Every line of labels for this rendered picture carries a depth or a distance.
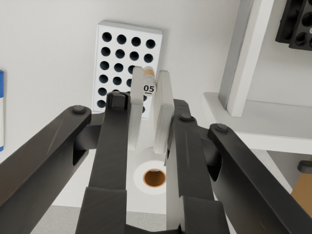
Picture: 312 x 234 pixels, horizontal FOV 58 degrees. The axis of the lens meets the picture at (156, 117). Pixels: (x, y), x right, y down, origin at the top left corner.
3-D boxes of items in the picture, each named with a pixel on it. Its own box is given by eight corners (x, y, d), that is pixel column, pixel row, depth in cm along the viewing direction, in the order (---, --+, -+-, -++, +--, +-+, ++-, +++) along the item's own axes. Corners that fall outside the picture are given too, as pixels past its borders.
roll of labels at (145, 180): (126, 158, 49) (124, 172, 45) (161, 140, 47) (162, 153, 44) (147, 185, 51) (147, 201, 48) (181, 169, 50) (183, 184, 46)
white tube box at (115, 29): (148, 109, 45) (148, 120, 41) (95, 102, 44) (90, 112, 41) (161, 30, 39) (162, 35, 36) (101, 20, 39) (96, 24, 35)
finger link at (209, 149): (173, 136, 14) (233, 144, 14) (169, 97, 18) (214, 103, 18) (168, 161, 14) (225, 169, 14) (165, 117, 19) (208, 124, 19)
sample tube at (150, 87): (154, 79, 25) (155, 98, 21) (140, 76, 25) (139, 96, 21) (156, 65, 25) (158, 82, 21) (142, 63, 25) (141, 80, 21)
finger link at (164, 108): (161, 106, 15) (175, 108, 15) (159, 68, 21) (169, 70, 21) (152, 153, 16) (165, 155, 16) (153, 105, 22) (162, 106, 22)
